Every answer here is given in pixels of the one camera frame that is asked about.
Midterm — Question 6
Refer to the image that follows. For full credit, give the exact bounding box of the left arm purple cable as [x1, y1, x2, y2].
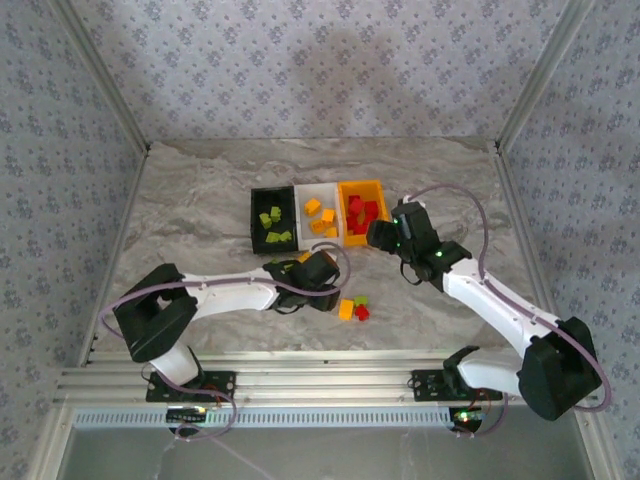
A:
[98, 241, 351, 442]

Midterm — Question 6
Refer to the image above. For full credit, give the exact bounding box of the aluminium frame post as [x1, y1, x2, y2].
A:
[494, 0, 599, 151]
[47, 0, 151, 154]

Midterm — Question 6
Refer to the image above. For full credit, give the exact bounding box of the grey metal lower panel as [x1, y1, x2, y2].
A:
[54, 427, 596, 480]

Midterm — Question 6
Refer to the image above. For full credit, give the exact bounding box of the left black wrist camera box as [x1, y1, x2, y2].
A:
[299, 251, 341, 292]

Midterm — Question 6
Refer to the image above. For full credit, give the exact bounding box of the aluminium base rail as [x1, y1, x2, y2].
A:
[53, 349, 599, 407]

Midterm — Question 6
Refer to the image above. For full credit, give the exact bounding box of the white plastic bin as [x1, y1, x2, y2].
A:
[293, 182, 346, 250]

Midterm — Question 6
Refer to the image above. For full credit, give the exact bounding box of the small controller board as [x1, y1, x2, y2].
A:
[448, 406, 490, 434]
[166, 406, 210, 426]

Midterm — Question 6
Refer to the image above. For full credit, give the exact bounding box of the aluminium side rail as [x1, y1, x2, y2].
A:
[77, 142, 154, 369]
[489, 139, 569, 361]

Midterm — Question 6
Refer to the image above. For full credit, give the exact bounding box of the right black wrist camera box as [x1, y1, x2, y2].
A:
[391, 199, 435, 249]

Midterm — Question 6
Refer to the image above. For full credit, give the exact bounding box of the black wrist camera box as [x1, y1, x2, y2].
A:
[299, 251, 341, 292]
[391, 199, 435, 249]

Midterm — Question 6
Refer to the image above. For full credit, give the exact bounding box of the aluminium frame leg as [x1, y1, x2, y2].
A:
[569, 403, 624, 480]
[27, 404, 76, 480]

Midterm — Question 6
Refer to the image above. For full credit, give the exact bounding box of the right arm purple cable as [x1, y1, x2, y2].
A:
[402, 183, 612, 440]

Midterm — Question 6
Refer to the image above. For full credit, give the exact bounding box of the slotted grey cable duct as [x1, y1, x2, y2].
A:
[72, 405, 454, 431]

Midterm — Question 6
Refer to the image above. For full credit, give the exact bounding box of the black plastic bin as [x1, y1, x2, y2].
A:
[250, 185, 301, 256]

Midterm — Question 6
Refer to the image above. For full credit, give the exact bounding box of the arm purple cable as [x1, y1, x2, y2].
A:
[98, 241, 351, 442]
[402, 183, 612, 440]

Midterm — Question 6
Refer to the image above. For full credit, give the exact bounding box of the orange plastic bin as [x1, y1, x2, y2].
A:
[336, 179, 391, 249]

